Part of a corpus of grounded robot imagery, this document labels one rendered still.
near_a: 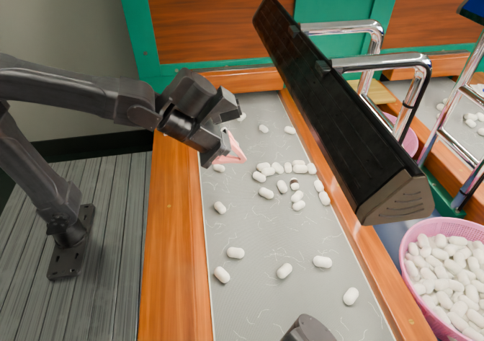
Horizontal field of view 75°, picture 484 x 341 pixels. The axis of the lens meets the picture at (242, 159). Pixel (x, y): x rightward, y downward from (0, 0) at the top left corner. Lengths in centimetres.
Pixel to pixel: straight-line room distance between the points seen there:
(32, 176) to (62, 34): 128
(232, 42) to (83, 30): 99
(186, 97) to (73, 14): 133
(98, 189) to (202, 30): 55
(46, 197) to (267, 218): 45
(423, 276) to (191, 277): 45
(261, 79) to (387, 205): 76
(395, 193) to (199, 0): 81
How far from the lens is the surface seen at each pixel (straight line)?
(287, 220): 72
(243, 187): 78
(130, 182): 95
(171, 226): 69
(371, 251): 69
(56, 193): 72
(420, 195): 35
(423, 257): 77
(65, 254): 84
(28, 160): 68
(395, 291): 66
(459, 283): 75
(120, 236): 83
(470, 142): 113
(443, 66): 132
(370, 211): 34
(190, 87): 56
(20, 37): 196
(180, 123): 59
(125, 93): 56
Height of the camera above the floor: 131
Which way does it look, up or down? 42 degrees down
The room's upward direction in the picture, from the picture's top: straight up
